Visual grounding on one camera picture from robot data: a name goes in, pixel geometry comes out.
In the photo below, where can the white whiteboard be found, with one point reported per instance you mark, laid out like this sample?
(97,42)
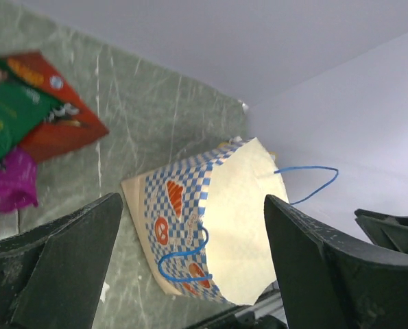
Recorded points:
(273,156)

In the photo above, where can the checkered paper bag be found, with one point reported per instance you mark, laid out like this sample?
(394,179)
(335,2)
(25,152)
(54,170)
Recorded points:
(201,222)

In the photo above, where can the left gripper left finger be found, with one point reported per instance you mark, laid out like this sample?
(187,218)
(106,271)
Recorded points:
(52,276)

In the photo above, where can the dark green snack bag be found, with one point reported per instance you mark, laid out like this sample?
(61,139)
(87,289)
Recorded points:
(22,108)

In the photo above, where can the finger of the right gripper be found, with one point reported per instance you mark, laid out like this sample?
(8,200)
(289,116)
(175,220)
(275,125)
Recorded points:
(388,231)

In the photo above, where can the magenta snack packet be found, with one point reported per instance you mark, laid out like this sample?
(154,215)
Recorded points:
(17,181)

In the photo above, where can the red snack packet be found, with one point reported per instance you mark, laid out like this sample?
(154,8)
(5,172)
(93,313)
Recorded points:
(68,127)

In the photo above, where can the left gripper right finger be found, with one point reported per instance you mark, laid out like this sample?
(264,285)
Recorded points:
(329,279)

